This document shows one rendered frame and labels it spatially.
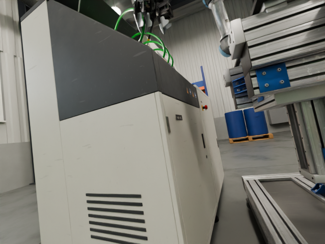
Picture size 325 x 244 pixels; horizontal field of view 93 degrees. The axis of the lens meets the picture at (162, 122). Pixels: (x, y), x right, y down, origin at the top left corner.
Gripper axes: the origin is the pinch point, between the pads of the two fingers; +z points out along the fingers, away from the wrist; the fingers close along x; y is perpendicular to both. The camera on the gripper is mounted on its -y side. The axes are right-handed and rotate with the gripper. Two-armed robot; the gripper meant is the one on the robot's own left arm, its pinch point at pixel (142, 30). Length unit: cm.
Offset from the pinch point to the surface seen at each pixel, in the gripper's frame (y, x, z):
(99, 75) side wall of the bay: 16.1, -30.8, 13.8
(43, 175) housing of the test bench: 10, -69, 66
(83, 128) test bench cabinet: 21, -44, 35
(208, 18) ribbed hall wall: -490, 630, 42
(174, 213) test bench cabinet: 71, -29, 42
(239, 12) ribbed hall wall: -394, 708, 8
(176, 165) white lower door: 61, -21, 33
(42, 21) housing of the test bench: -37, -42, 0
